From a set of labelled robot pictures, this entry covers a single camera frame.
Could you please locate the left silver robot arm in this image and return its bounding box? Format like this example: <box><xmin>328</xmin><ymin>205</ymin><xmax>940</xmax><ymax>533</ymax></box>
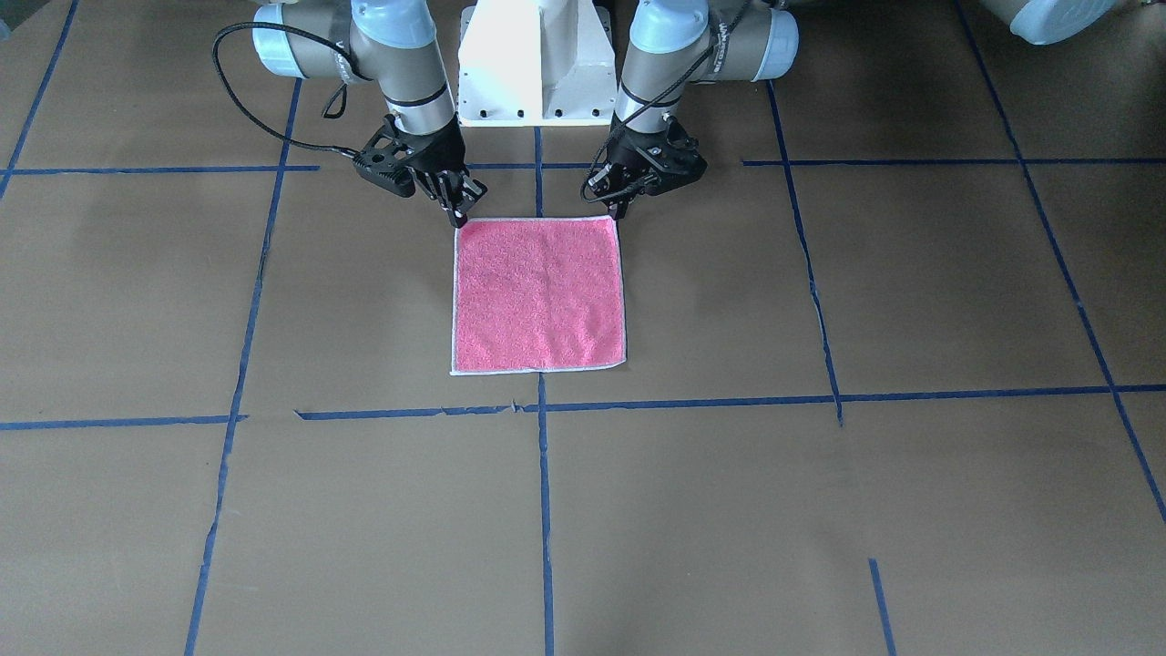
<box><xmin>580</xmin><ymin>1</ymin><xmax>801</xmax><ymax>221</ymax></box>

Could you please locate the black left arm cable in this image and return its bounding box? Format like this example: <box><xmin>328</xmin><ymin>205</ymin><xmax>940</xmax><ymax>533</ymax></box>
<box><xmin>581</xmin><ymin>0</ymin><xmax>757</xmax><ymax>202</ymax></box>

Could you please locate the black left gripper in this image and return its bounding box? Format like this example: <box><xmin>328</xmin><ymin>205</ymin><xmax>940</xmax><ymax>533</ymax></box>
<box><xmin>583</xmin><ymin>115</ymin><xmax>708</xmax><ymax>221</ymax></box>

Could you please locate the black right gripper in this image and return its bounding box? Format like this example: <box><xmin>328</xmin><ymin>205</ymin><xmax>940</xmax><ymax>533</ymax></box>
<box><xmin>353</xmin><ymin>115</ymin><xmax>489</xmax><ymax>230</ymax></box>

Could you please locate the pink towel with grey trim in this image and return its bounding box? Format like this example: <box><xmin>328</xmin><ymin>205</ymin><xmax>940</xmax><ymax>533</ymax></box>
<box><xmin>450</xmin><ymin>216</ymin><xmax>628</xmax><ymax>376</ymax></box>

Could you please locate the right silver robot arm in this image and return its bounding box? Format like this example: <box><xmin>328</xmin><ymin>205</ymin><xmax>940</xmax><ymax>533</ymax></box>
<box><xmin>251</xmin><ymin>1</ymin><xmax>486</xmax><ymax>228</ymax></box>

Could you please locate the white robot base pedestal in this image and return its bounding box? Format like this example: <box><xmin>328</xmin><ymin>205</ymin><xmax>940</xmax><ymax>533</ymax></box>
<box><xmin>455</xmin><ymin>1</ymin><xmax>618</xmax><ymax>128</ymax></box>

